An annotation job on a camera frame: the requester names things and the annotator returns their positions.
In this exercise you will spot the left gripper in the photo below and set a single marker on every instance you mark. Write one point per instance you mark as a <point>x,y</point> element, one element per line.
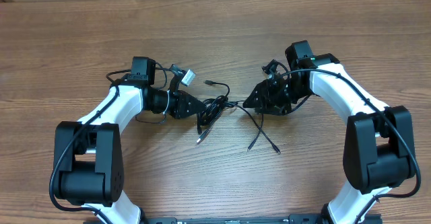
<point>173,103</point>

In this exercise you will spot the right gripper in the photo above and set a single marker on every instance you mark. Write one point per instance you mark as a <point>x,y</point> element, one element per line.
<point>281,96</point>

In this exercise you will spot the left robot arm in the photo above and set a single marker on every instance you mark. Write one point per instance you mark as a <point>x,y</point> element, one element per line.
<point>88,172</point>

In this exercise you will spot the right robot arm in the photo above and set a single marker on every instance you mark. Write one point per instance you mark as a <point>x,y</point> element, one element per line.
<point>379,158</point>

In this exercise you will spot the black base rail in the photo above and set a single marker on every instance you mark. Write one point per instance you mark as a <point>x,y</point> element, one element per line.
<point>232,221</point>

